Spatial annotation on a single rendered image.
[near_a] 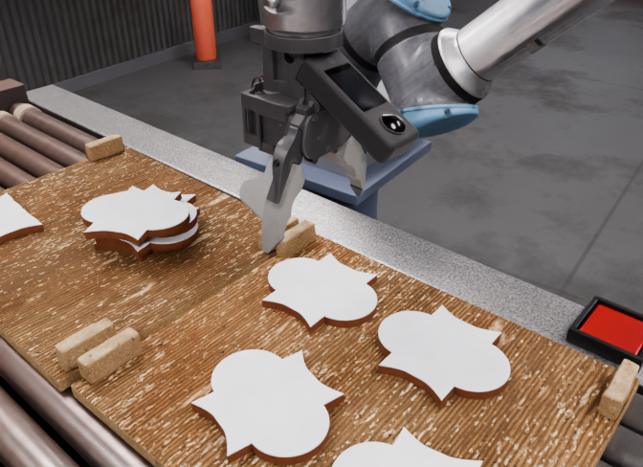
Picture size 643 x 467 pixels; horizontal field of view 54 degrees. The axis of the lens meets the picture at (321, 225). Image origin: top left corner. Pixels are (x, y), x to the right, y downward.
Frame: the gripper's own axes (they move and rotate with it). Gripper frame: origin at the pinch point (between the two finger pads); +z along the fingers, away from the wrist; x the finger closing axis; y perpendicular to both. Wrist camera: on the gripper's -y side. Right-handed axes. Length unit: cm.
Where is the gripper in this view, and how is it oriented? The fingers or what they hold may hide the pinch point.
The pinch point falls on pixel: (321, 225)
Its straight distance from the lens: 65.8
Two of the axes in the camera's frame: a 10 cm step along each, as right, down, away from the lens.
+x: -6.4, 4.0, -6.5
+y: -7.7, -3.4, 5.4
